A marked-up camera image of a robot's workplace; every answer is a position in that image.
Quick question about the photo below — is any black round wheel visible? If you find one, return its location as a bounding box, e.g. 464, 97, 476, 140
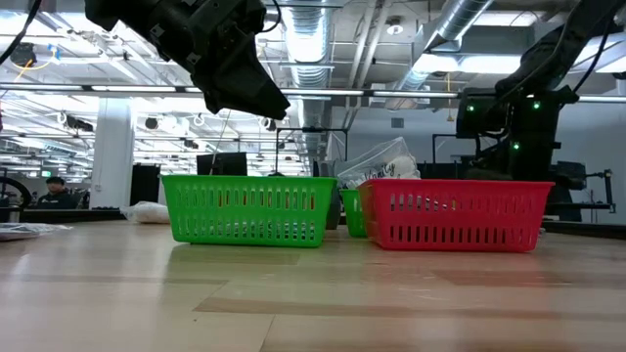
0, 175, 34, 210

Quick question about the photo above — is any green plastic slotted basket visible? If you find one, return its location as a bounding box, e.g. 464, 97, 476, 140
159, 174, 339, 249
339, 188, 369, 240

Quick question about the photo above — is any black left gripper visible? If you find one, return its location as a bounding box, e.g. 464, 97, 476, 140
146, 0, 293, 122

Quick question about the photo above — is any black round mesh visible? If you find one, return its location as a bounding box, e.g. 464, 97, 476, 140
0, 222, 73, 242

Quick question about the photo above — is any red plastic slotted basket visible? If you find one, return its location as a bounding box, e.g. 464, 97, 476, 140
356, 177, 558, 254

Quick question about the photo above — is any black cabinet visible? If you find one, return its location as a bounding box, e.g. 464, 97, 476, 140
128, 162, 162, 207

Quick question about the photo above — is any white pillar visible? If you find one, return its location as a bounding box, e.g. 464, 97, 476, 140
89, 96, 137, 210

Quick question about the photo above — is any person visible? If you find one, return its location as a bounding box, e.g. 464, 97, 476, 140
36, 175, 82, 210

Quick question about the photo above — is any black equipment rig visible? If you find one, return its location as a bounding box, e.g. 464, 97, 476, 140
550, 159, 617, 224

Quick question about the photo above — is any white cotton pads bag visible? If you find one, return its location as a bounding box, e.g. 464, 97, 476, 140
119, 200, 171, 225

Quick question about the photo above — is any long ceiling light strip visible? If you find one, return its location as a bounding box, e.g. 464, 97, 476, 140
0, 82, 626, 104

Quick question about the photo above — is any black cable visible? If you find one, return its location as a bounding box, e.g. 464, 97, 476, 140
0, 0, 44, 66

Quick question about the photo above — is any black metal frame stand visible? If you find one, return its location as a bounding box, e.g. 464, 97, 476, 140
431, 131, 464, 180

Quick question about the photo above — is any clear vanity pack bag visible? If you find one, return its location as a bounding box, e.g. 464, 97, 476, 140
335, 136, 423, 190

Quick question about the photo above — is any black monitor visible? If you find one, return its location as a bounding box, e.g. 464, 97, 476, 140
196, 152, 249, 177

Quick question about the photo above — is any black ceiling device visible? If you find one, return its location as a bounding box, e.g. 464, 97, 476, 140
9, 42, 38, 67

